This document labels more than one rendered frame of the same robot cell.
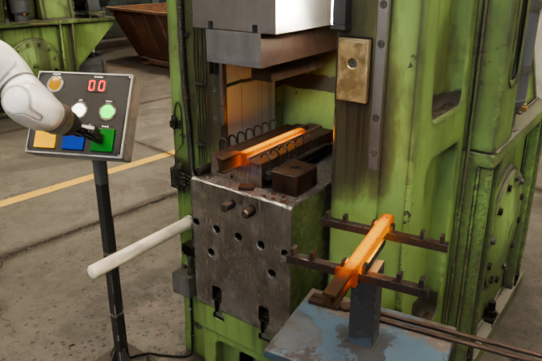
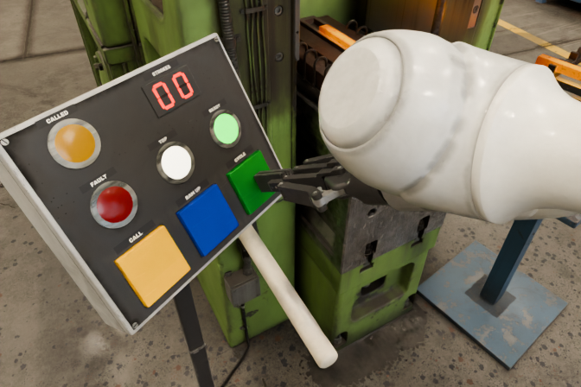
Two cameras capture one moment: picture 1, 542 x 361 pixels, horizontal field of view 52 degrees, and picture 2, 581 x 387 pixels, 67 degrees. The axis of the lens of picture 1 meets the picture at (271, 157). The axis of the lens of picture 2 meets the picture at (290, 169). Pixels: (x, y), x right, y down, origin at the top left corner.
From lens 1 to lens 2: 1.73 m
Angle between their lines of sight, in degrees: 59
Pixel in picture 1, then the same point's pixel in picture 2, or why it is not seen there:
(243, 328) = (395, 253)
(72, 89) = (127, 131)
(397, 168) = (488, 15)
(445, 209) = not seen: hidden behind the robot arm
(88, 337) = not seen: outside the picture
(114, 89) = (207, 78)
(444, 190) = not seen: hidden behind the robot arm
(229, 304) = (385, 244)
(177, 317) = (168, 341)
